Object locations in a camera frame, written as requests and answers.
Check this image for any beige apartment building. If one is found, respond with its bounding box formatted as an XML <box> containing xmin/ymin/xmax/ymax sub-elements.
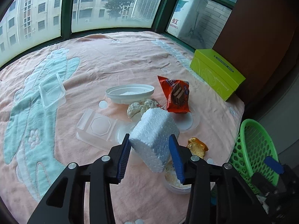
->
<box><xmin>0</xmin><ymin>0</ymin><xmax>145</xmax><ymax>60</ymax></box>

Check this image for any clear round plastic lid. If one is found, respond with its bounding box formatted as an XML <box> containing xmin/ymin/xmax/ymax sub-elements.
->
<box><xmin>174</xmin><ymin>112</ymin><xmax>201</xmax><ymax>134</ymax></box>
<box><xmin>117</xmin><ymin>124</ymin><xmax>141</xmax><ymax>155</ymax></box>

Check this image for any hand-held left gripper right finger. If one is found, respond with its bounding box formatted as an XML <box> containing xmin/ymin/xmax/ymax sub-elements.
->
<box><xmin>169</xmin><ymin>135</ymin><xmax>269</xmax><ymax>224</ymax></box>

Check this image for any green plastic basket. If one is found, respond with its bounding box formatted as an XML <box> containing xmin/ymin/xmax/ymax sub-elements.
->
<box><xmin>228</xmin><ymin>119</ymin><xmax>280</xmax><ymax>195</ymax></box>

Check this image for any brown wooden wardrobe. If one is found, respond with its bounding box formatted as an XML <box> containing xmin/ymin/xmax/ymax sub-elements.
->
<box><xmin>214</xmin><ymin>0</ymin><xmax>299</xmax><ymax>122</ymax></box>

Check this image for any crumpled beige paper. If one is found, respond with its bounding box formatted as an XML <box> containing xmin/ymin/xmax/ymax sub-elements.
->
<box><xmin>127</xmin><ymin>99</ymin><xmax>164</xmax><ymax>122</ymax></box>

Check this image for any white printed outdoor unit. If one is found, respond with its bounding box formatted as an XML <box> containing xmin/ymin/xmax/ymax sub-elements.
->
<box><xmin>166</xmin><ymin>0</ymin><xmax>209</xmax><ymax>49</ymax></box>

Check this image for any small clear plastic tray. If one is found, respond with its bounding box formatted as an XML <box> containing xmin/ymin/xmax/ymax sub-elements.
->
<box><xmin>38</xmin><ymin>73</ymin><xmax>67</xmax><ymax>109</ymax></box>

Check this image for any pink printed blanket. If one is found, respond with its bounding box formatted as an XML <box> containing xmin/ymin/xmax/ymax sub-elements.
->
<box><xmin>0</xmin><ymin>31</ymin><xmax>246</xmax><ymax>224</ymax></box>

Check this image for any dark green window frame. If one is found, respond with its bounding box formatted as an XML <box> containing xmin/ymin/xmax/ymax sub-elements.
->
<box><xmin>0</xmin><ymin>0</ymin><xmax>241</xmax><ymax>73</ymax></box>

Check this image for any white styrofoam block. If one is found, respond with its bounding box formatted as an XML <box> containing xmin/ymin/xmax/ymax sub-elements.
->
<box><xmin>129</xmin><ymin>108</ymin><xmax>180</xmax><ymax>173</ymax></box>

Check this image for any louvered outdoor air conditioner unit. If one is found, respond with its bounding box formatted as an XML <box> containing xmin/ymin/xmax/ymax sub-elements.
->
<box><xmin>131</xmin><ymin>0</ymin><xmax>165</xmax><ymax>27</ymax></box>

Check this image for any orange-red snack wrapper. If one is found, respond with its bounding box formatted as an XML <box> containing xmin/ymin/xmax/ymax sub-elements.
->
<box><xmin>157</xmin><ymin>75</ymin><xmax>191</xmax><ymax>114</ymax></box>

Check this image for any orange pastry piece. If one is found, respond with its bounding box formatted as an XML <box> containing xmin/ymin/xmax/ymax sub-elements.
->
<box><xmin>186</xmin><ymin>137</ymin><xmax>208</xmax><ymax>159</ymax></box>

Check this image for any clear plastic cup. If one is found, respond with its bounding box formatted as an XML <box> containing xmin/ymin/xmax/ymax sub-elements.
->
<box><xmin>163</xmin><ymin>162</ymin><xmax>192</xmax><ymax>195</ymax></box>

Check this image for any lime green cardboard box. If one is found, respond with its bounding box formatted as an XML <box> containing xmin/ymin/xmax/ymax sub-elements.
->
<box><xmin>190</xmin><ymin>49</ymin><xmax>246</xmax><ymax>102</ymax></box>

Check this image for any clear octagon-embossed plastic container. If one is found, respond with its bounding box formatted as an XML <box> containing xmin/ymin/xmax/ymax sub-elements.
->
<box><xmin>76</xmin><ymin>108</ymin><xmax>119</xmax><ymax>151</ymax></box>

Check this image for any tree outside window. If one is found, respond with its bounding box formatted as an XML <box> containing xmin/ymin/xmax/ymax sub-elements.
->
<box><xmin>104</xmin><ymin>0</ymin><xmax>137</xmax><ymax>21</ymax></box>

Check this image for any white plastic bowl lid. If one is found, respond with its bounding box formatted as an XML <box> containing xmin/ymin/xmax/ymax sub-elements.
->
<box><xmin>105</xmin><ymin>84</ymin><xmax>155</xmax><ymax>105</ymax></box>

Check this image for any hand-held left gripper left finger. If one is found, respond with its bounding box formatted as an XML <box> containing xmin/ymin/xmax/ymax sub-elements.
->
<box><xmin>27</xmin><ymin>133</ymin><xmax>132</xmax><ymax>224</ymax></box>

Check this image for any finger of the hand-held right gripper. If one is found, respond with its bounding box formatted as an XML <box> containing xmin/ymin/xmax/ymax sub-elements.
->
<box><xmin>264</xmin><ymin>156</ymin><xmax>285</xmax><ymax>175</ymax></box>
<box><xmin>251</xmin><ymin>172</ymin><xmax>279</xmax><ymax>193</ymax></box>

